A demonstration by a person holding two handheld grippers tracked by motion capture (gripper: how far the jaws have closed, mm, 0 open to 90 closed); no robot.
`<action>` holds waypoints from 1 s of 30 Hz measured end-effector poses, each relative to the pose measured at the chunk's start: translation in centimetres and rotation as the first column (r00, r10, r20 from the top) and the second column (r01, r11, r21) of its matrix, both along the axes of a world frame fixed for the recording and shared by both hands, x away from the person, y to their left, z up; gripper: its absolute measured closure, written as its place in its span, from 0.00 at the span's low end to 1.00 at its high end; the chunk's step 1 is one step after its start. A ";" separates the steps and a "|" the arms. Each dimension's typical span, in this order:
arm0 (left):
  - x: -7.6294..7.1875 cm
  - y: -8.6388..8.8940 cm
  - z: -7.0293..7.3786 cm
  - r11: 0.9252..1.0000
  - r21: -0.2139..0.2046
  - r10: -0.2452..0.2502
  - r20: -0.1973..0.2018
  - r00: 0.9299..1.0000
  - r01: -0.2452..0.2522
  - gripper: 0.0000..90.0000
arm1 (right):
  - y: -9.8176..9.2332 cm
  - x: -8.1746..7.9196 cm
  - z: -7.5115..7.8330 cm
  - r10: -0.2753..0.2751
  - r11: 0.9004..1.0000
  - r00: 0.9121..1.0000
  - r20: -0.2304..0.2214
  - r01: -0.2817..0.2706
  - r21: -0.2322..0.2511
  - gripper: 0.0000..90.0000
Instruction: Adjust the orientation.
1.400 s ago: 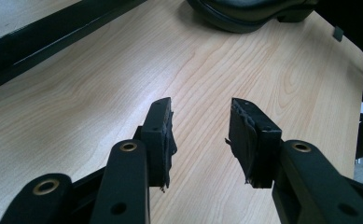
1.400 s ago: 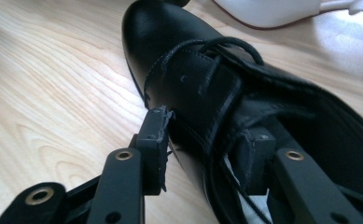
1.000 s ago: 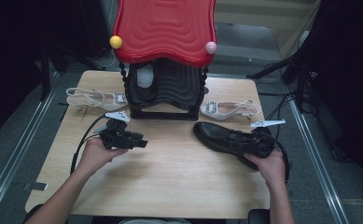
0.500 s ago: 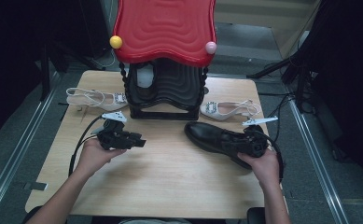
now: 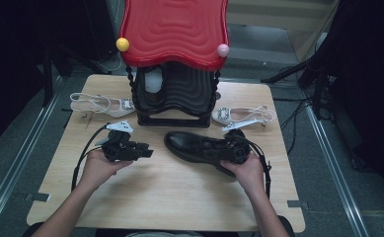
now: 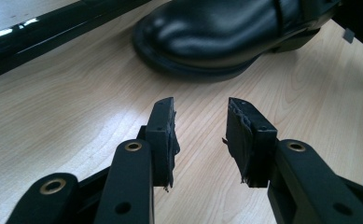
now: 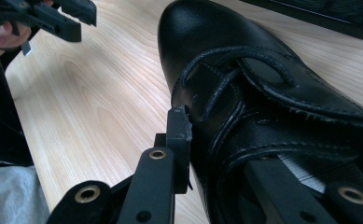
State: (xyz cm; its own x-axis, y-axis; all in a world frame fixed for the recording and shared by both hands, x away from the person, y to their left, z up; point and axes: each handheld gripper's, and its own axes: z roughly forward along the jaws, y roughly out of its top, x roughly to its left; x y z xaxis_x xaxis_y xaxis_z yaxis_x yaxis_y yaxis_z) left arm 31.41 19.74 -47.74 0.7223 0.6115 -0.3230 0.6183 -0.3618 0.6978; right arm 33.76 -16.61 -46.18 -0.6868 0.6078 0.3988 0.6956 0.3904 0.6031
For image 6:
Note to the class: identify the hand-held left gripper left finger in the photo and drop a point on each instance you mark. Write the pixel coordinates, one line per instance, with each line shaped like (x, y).
(162, 140)

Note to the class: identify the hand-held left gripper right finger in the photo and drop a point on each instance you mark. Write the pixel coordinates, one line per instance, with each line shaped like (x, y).
(250, 149)

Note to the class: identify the black leather shoe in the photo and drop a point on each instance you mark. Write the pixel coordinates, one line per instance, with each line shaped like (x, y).
(216, 28)

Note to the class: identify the red and black shoe rack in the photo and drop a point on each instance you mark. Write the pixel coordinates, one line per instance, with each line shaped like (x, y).
(30, 46)

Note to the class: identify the grey tape piece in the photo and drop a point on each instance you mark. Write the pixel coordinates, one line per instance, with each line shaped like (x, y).
(349, 35)

